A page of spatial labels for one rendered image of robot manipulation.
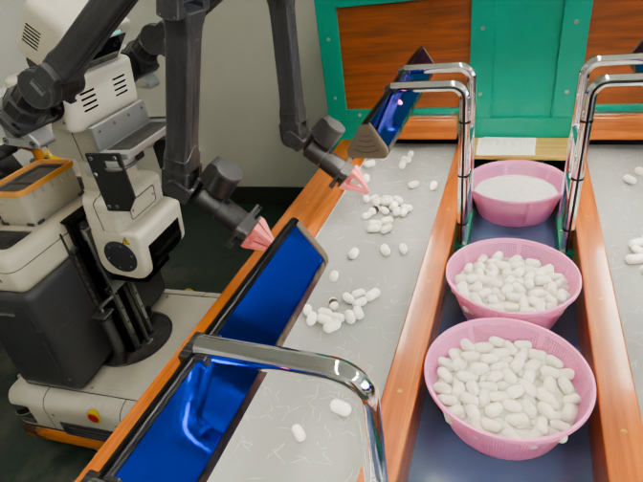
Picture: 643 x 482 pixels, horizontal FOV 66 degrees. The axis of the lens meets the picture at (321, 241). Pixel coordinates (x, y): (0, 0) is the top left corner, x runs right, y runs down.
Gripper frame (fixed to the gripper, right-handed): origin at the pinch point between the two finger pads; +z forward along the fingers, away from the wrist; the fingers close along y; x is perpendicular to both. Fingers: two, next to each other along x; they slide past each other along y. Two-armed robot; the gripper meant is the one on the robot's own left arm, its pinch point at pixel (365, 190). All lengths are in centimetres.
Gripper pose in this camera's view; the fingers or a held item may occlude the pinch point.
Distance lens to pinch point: 135.6
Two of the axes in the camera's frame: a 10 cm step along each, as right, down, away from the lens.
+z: 8.0, 6.0, 0.9
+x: -5.1, 5.8, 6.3
